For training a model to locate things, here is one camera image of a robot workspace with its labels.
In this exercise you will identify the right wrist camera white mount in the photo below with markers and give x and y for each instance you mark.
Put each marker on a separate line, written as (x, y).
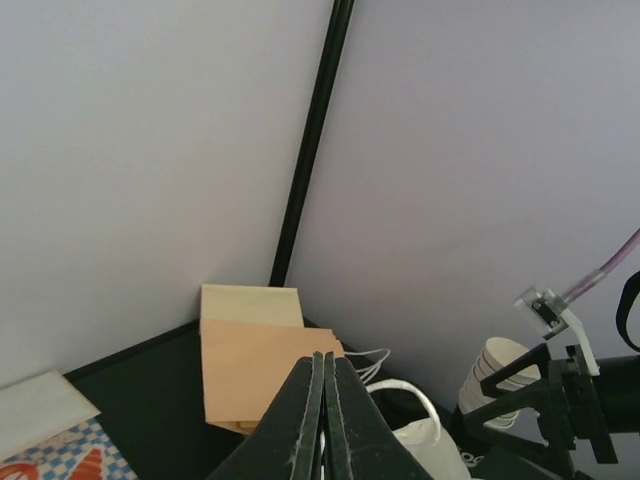
(550, 315)

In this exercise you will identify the orange kraft paper bag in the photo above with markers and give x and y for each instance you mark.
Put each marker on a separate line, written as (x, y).
(426, 439)

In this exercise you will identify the checkered printed paper bag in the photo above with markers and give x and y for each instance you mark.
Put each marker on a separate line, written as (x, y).
(49, 430)

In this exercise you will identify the orange flat bag right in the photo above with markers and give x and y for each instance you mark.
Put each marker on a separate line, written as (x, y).
(244, 366)

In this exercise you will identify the tan flat paper bag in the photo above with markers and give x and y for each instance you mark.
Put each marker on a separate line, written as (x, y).
(251, 304)

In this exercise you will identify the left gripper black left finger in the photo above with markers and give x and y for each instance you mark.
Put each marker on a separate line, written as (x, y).
(286, 442)

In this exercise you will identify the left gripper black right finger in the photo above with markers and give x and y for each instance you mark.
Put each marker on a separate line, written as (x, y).
(359, 443)

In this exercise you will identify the right black frame post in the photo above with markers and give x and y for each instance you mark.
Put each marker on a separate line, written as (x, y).
(319, 105)

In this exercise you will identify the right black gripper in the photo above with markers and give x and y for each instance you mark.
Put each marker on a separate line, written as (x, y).
(578, 409)

